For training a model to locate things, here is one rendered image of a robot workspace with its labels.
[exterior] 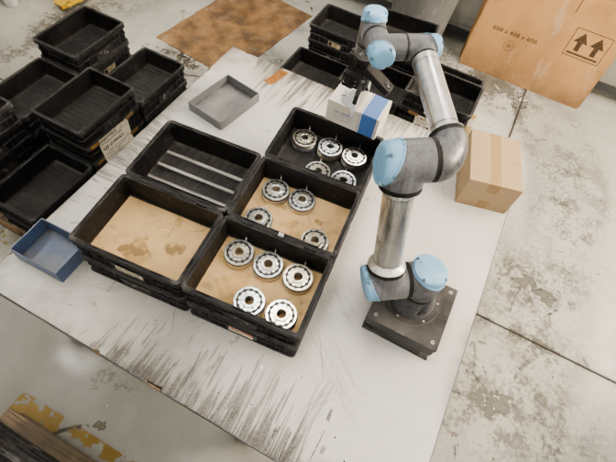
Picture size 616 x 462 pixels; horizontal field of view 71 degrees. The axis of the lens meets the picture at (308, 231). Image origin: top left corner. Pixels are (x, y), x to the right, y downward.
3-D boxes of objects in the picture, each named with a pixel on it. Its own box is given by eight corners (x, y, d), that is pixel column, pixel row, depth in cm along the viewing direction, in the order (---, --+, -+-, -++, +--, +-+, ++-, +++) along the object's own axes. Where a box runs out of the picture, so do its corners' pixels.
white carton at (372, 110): (386, 120, 162) (392, 101, 154) (373, 139, 156) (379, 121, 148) (338, 99, 165) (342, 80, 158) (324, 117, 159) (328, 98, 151)
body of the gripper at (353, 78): (349, 74, 152) (356, 43, 142) (371, 83, 150) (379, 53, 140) (340, 86, 148) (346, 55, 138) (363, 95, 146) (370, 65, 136)
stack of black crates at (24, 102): (61, 103, 271) (38, 56, 243) (100, 122, 266) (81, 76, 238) (10, 142, 251) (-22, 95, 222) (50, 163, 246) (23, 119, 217)
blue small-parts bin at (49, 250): (93, 250, 159) (86, 240, 153) (63, 282, 152) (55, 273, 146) (49, 227, 162) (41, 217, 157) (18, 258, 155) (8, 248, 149)
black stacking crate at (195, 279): (328, 274, 152) (334, 258, 142) (296, 350, 136) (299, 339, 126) (227, 232, 156) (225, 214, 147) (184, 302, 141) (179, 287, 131)
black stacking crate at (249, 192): (356, 211, 167) (361, 192, 158) (329, 273, 152) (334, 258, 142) (262, 175, 172) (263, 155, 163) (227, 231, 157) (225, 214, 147)
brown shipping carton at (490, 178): (504, 214, 188) (522, 192, 175) (455, 202, 189) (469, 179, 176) (502, 164, 204) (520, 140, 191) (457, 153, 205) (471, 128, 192)
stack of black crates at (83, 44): (105, 69, 292) (83, 4, 254) (142, 85, 287) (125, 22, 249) (61, 103, 272) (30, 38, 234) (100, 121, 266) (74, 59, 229)
